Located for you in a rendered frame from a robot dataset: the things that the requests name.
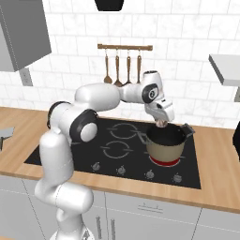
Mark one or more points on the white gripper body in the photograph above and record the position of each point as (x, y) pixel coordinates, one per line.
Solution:
(165, 113)

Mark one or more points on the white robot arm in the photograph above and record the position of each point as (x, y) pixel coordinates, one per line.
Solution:
(59, 150)

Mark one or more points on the pale garlic bulb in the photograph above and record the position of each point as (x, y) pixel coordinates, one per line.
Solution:
(161, 123)

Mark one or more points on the wooden hanging turner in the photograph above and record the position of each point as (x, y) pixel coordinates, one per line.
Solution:
(138, 67)

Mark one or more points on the black hob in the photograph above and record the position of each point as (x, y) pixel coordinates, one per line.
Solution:
(131, 162)

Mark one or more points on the grey hob knob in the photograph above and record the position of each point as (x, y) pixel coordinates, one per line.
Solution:
(96, 166)
(121, 170)
(177, 178)
(150, 174)

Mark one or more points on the black appliance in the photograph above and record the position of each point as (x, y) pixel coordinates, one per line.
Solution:
(237, 137)

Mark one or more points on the grey drawer front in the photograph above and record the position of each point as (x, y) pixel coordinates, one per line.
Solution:
(15, 184)
(181, 209)

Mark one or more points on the grey cupboard door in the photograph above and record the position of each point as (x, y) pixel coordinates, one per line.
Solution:
(150, 229)
(18, 218)
(99, 206)
(218, 226)

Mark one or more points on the black extractor hood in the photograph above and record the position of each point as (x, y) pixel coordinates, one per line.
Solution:
(109, 4)

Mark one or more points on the grey metal object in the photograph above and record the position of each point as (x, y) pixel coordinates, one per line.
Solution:
(5, 134)

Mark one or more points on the grey wall shelf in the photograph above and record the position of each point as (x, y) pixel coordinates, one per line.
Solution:
(226, 68)

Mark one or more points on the wooden wall rail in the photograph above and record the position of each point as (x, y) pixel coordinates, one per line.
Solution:
(125, 47)

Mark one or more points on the grey wall socket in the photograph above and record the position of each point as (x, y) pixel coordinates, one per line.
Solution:
(26, 77)

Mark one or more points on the grey wall cupboard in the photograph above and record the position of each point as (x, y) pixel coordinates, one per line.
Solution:
(22, 31)

